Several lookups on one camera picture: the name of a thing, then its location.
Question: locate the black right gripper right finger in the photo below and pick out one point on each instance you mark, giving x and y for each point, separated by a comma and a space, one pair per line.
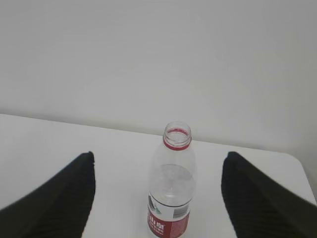
259, 207

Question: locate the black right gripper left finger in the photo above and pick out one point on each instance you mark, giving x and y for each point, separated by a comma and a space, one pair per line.
59, 208

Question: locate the Nongfu Spring water bottle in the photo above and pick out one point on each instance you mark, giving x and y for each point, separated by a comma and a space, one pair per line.
172, 183

